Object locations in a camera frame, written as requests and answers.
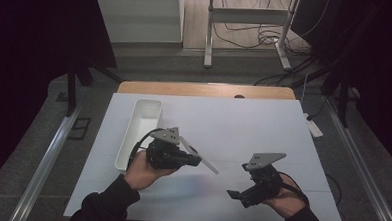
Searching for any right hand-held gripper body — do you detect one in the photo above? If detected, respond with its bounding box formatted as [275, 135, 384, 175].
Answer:
[239, 151, 287, 208]

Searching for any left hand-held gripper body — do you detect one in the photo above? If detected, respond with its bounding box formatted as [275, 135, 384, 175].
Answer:
[145, 125, 192, 172]

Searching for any white plastic bin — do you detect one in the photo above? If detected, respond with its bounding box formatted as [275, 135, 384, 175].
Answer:
[113, 97, 164, 174]

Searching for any person's left hand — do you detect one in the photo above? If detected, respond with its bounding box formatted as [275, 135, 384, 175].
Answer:
[123, 149, 178, 194]

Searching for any person's right hand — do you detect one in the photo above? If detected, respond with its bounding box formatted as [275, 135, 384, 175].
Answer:
[260, 180, 308, 220]

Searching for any white table mat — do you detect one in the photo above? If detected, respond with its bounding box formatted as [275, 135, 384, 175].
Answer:
[62, 90, 349, 221]

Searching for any wooden table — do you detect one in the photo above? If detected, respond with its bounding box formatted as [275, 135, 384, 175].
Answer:
[117, 79, 297, 102]

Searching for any white power strip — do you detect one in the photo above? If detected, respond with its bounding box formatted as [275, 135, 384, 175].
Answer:
[302, 112, 325, 139]

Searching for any black metal stand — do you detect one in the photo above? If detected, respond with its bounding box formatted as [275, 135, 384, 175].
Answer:
[64, 60, 124, 119]
[318, 70, 354, 128]

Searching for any white cabinet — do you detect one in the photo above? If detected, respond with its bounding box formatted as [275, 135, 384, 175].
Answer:
[93, 0, 186, 47]

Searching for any black curtain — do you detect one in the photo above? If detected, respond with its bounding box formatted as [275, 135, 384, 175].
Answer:
[0, 0, 121, 201]
[285, 0, 392, 173]

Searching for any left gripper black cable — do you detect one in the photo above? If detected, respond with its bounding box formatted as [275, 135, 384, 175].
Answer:
[126, 127, 165, 173]

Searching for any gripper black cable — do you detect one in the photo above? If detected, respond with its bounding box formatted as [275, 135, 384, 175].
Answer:
[126, 127, 165, 173]
[275, 171, 311, 208]

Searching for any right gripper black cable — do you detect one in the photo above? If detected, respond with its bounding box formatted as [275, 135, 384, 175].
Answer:
[275, 171, 311, 208]

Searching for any black power strip cable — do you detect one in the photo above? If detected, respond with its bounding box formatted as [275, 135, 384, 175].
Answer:
[306, 94, 330, 122]

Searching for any aluminium rail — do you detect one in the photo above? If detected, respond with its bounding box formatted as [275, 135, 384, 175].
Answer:
[321, 95, 392, 221]
[8, 102, 82, 221]

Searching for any tangle of black floor cables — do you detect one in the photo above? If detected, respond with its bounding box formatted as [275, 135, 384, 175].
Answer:
[212, 0, 315, 58]

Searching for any grey metal desk frame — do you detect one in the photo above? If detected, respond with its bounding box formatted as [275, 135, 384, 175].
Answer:
[203, 0, 301, 73]

